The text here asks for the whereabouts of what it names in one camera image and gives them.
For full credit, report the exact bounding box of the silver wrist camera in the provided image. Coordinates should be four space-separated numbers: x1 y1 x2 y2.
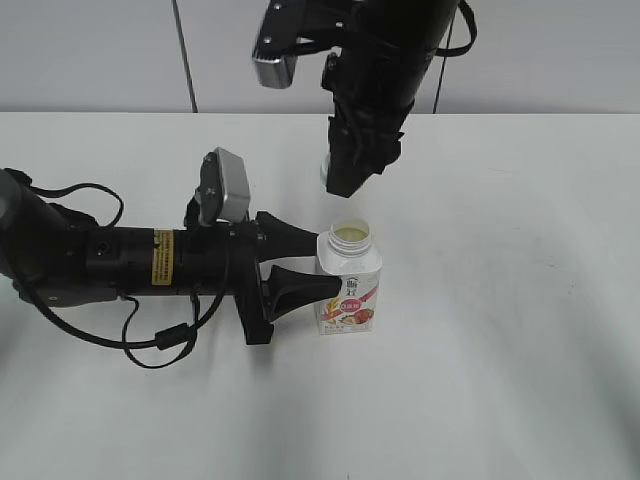
194 147 251 226
251 0 346 90

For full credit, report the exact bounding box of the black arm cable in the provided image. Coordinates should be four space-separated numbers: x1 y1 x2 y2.
19 183 229 370
432 0 478 114

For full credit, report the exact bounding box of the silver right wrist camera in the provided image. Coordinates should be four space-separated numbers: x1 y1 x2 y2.
251 0 346 90

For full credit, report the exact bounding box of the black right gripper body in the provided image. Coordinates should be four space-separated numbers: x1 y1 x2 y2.
321 49 415 138

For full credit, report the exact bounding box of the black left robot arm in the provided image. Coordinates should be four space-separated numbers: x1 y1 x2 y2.
1 168 342 345

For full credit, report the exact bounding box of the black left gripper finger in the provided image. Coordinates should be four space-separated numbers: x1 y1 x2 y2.
262 265 341 323
255 211 318 260

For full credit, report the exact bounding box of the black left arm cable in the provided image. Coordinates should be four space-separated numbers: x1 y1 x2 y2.
19 183 229 370

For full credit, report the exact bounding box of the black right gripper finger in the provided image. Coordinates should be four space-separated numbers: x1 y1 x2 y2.
325 116 378 198
372 131 403 175

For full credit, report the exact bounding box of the white plastic bottle cap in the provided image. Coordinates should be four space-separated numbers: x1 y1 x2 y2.
320 155 331 185

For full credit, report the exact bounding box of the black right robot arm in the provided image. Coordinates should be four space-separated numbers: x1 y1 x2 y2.
322 1 459 198

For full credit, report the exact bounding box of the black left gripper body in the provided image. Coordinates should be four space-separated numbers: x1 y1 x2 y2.
179 212 274 345

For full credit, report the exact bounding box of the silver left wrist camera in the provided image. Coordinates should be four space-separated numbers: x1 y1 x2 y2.
194 147 251 226

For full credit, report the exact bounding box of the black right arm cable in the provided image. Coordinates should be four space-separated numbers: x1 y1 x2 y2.
432 0 478 114

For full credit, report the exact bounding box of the white strawberry drink bottle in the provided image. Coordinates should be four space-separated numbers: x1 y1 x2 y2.
315 218 383 335

